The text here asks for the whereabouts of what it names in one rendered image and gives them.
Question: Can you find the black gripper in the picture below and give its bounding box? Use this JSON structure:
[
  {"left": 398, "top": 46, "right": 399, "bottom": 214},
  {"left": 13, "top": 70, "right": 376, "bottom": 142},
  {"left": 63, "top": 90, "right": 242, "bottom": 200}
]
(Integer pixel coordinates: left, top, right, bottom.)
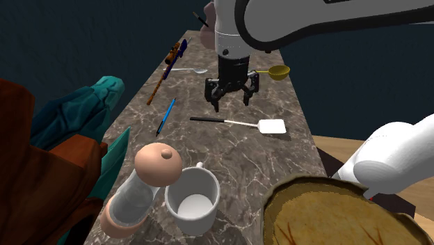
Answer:
[{"left": 204, "top": 54, "right": 261, "bottom": 113}]

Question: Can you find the silver spoon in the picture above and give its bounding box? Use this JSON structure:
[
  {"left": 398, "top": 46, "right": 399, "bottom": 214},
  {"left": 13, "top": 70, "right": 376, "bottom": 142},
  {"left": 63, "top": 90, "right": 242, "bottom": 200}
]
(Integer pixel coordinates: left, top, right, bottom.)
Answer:
[{"left": 162, "top": 67, "right": 209, "bottom": 74}]

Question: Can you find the yellow measuring scoop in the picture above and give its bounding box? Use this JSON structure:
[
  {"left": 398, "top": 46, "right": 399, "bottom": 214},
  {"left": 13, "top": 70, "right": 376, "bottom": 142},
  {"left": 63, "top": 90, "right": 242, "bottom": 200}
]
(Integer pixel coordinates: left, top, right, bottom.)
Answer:
[{"left": 255, "top": 64, "right": 291, "bottom": 81}]

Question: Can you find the pink vase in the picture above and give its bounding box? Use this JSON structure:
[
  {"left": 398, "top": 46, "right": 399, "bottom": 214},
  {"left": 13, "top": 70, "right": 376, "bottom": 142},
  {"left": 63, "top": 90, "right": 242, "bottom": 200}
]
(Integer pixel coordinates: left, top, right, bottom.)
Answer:
[{"left": 199, "top": 1, "right": 218, "bottom": 51}]

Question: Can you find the orange and blue toy rifle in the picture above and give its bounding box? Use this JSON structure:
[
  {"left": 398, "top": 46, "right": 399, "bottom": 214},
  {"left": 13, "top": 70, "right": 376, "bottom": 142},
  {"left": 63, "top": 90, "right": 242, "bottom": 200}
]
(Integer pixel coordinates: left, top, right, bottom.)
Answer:
[{"left": 145, "top": 38, "right": 188, "bottom": 106}]

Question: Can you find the blue pen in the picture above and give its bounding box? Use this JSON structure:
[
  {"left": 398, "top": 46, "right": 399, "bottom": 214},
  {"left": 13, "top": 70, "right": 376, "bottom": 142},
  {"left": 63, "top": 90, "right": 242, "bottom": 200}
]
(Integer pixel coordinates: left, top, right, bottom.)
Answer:
[{"left": 155, "top": 97, "right": 177, "bottom": 138}]

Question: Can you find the black thin brush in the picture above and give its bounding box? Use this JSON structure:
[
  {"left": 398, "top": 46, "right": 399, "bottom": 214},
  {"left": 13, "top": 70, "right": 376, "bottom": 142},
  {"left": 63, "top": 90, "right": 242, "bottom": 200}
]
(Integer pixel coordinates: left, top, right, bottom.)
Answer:
[{"left": 192, "top": 11, "right": 209, "bottom": 29}]

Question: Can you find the pink pepper mill, clear body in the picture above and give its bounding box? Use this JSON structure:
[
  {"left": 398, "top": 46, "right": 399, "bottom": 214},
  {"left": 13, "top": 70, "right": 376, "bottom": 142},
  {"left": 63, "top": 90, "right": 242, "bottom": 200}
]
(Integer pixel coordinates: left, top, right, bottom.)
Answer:
[{"left": 99, "top": 142, "right": 184, "bottom": 239}]

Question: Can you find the white mug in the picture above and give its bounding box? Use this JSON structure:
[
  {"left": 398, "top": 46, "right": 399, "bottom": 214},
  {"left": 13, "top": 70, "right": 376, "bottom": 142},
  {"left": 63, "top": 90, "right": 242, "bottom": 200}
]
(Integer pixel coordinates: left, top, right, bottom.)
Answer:
[{"left": 164, "top": 161, "right": 222, "bottom": 237}]

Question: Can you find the teal cushion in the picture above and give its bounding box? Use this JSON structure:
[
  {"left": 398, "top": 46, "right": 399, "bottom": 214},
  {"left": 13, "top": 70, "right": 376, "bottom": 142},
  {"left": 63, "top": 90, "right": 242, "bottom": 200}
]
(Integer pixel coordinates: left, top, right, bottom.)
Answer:
[{"left": 29, "top": 75, "right": 132, "bottom": 245}]

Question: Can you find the brown wooden armchair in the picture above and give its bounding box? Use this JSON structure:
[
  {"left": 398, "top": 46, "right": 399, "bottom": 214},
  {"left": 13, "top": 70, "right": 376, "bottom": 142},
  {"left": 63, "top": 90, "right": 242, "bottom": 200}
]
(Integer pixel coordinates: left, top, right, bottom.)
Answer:
[{"left": 0, "top": 78, "right": 109, "bottom": 245}]

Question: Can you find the white spatula with black handle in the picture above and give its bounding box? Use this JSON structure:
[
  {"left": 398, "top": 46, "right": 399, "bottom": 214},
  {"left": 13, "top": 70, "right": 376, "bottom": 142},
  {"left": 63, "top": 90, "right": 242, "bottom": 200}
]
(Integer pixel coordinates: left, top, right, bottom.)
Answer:
[{"left": 189, "top": 116, "right": 288, "bottom": 135}]

